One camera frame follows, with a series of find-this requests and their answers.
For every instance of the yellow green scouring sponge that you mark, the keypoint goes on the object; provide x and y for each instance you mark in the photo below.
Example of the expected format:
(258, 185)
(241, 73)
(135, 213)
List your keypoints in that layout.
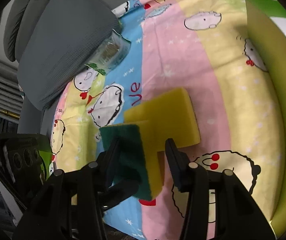
(138, 159)

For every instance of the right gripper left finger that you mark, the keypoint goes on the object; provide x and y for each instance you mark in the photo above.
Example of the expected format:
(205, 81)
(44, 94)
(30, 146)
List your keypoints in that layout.
(70, 205)

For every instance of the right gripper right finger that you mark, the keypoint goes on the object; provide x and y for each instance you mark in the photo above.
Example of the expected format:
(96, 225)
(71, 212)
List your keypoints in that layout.
(237, 216)

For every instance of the grey ribbed pillow left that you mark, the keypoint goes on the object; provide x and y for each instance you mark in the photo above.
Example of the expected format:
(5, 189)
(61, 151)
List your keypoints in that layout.
(66, 35)

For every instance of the bagged steel wool small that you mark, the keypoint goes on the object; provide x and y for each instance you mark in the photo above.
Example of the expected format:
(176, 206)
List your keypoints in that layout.
(109, 54)

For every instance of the colourful cartoon bedsheet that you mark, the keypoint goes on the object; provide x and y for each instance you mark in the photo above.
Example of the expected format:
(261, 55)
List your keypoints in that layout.
(193, 75)

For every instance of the green box lid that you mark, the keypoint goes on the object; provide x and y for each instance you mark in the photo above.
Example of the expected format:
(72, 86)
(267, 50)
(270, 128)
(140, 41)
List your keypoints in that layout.
(46, 154)

